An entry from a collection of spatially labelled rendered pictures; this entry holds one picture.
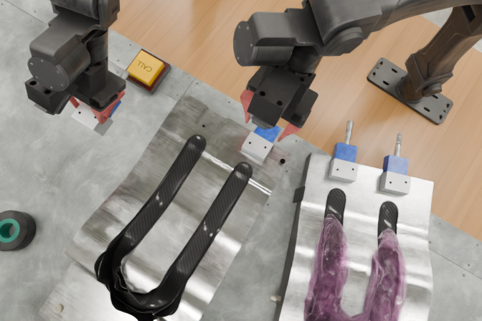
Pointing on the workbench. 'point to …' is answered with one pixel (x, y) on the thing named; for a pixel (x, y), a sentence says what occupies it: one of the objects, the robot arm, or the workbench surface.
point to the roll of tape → (26, 235)
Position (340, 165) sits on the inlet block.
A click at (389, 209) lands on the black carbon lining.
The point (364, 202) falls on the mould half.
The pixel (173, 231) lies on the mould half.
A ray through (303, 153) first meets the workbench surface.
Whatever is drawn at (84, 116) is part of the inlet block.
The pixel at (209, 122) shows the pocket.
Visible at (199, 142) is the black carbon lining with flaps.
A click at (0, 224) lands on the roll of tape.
